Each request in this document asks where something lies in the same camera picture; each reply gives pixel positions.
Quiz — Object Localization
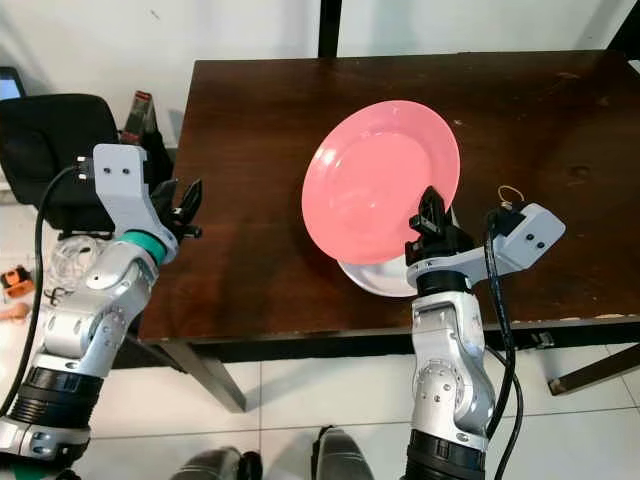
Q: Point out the pink plate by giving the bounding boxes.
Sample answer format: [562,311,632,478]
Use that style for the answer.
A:
[300,100,461,266]

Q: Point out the thin rubber band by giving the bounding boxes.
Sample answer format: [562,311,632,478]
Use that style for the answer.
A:
[497,184,526,206]

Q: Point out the white plate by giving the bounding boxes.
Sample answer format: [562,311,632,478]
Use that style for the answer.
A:
[335,255,421,299]

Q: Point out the black office chair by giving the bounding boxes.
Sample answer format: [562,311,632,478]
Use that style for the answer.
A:
[0,93,141,236]

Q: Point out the orange small tool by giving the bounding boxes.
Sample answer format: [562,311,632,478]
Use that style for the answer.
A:
[3,268,36,299]

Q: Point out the dark table leg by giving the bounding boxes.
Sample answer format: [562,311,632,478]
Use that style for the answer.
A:
[545,345,640,397]
[160,340,249,413]

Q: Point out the open laptop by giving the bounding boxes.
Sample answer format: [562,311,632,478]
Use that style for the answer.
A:
[0,67,28,101]

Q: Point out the grey right robot leg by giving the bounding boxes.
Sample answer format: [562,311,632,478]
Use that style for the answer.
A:
[310,427,376,480]

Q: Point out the grey robot leg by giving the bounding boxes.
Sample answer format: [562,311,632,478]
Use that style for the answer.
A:
[310,427,376,480]
[180,447,261,480]

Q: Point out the grey left robot leg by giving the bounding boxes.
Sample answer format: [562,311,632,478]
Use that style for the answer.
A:
[180,447,261,480]

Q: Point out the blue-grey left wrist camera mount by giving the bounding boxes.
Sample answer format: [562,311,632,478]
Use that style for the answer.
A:
[92,143,167,243]

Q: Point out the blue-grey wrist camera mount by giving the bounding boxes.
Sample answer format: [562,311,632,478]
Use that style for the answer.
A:
[92,143,167,243]
[405,203,567,296]

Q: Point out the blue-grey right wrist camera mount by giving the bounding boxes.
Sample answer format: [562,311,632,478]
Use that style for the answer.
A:
[405,203,567,296]

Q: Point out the white cable coil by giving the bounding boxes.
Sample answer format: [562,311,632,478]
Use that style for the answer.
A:
[50,235,111,291]

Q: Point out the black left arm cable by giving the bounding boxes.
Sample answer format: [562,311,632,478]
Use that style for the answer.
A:
[0,158,101,416]

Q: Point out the black vertical post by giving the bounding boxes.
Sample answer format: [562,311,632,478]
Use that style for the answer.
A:
[317,0,343,58]

